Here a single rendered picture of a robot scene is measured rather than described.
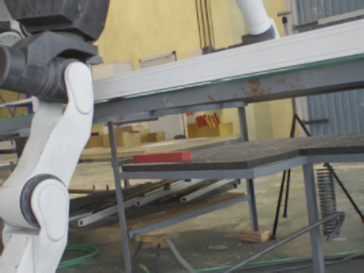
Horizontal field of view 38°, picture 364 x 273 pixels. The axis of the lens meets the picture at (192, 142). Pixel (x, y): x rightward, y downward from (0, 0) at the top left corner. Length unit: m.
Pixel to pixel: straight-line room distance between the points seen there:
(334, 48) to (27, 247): 0.89
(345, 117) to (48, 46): 7.35
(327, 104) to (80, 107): 7.37
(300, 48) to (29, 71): 0.69
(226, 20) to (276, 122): 1.97
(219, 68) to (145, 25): 10.03
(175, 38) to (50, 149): 9.42
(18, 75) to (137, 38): 10.24
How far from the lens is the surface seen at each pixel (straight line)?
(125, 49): 11.94
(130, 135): 3.26
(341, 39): 1.23
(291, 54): 1.29
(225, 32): 9.41
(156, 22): 11.20
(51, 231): 1.40
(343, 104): 8.57
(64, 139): 1.48
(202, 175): 2.04
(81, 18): 1.50
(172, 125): 10.90
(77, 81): 1.49
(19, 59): 1.43
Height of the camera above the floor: 0.77
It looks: 3 degrees down
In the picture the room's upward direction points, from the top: 7 degrees counter-clockwise
